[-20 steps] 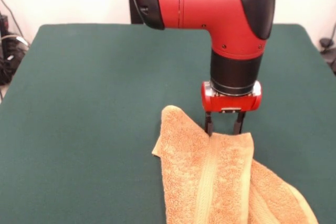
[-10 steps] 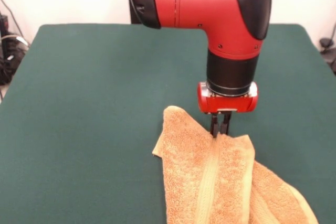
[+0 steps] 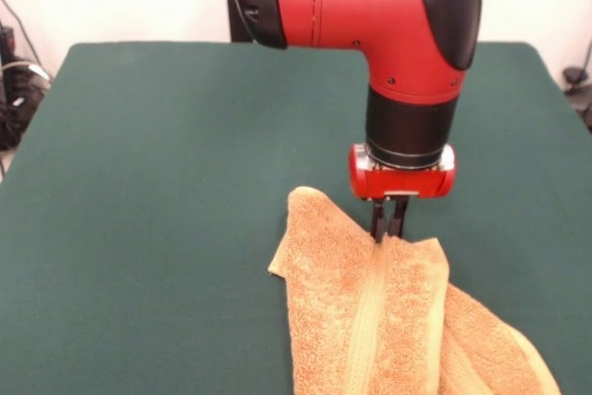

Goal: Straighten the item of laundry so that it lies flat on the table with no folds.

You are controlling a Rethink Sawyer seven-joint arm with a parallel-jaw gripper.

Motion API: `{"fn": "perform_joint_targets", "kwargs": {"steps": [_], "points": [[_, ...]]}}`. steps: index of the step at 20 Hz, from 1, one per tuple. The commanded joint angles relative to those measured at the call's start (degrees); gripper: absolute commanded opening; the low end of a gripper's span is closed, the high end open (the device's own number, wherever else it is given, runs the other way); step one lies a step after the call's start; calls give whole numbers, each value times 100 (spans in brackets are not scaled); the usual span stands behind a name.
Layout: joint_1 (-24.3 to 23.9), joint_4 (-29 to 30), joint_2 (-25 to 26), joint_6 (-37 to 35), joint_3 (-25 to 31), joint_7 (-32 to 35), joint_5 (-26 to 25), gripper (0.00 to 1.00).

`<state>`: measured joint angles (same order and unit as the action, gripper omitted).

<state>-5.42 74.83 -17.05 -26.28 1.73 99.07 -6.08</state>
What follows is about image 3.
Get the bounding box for orange terry towel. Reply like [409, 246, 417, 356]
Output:
[267, 185, 563, 395]

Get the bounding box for black floor device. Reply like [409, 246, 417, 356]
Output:
[561, 66, 592, 132]

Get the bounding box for dark green table cloth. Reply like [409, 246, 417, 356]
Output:
[0, 41, 592, 395]

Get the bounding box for thin black cable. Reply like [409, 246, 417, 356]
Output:
[0, 0, 45, 72]

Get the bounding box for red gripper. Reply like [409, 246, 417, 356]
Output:
[347, 142, 457, 244]

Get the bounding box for black equipment with cables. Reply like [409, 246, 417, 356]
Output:
[0, 24, 50, 151]

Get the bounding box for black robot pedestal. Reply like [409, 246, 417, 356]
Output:
[216, 0, 260, 43]

